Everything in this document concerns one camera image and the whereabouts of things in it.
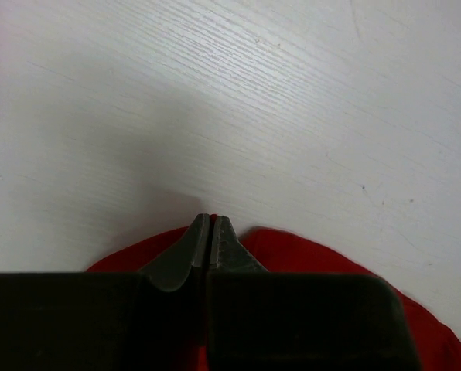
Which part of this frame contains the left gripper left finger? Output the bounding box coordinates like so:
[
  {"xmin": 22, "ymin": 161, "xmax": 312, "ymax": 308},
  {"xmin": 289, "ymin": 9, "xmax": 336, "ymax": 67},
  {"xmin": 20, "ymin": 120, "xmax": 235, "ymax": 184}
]
[{"xmin": 0, "ymin": 214, "xmax": 210, "ymax": 370}]

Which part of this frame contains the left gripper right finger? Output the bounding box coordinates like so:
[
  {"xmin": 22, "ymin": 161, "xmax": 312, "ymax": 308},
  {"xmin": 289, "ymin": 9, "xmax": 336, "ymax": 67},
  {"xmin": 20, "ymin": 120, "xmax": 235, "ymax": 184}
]
[{"xmin": 206, "ymin": 216, "xmax": 422, "ymax": 370}]

